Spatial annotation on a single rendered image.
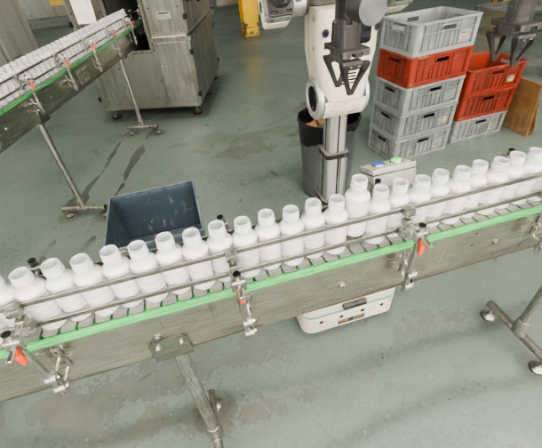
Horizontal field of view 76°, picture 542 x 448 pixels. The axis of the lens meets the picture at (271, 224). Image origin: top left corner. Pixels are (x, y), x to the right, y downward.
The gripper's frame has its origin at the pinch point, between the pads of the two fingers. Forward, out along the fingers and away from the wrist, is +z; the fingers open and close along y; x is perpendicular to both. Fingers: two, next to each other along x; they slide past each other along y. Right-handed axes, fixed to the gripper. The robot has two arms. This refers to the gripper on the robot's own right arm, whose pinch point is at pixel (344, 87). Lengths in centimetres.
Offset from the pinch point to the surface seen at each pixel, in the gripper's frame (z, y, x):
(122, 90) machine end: 97, -376, -90
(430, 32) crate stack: 32, -155, 149
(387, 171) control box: 25.3, 2.4, 14.3
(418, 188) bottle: 22.2, 16.9, 13.4
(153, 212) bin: 52, -44, -57
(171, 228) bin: 61, -44, -52
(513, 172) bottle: 24, 18, 43
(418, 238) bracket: 29.0, 26.4, 7.9
